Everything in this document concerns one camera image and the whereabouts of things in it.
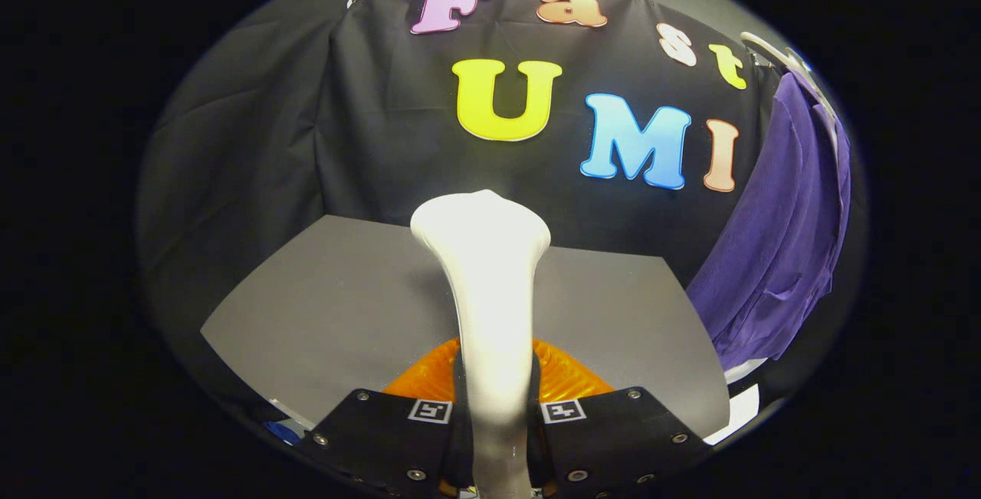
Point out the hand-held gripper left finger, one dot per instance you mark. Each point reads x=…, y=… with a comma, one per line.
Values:
x=398, y=445

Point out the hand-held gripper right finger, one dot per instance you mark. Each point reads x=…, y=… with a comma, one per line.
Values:
x=613, y=441

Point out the white garment steamer head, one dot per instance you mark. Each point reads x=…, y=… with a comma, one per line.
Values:
x=490, y=292

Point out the blue object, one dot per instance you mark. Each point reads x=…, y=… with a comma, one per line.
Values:
x=280, y=432

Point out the white paper sheet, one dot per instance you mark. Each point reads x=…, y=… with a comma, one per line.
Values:
x=736, y=411

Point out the grey cabinet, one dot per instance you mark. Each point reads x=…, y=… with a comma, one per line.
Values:
x=322, y=315

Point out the black backdrop cloth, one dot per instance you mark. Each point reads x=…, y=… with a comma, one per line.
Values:
x=383, y=139

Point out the black quilted curtain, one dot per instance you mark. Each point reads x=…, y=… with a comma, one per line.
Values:
x=230, y=162

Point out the white plastic hanger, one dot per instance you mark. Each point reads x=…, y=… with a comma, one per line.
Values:
x=766, y=47

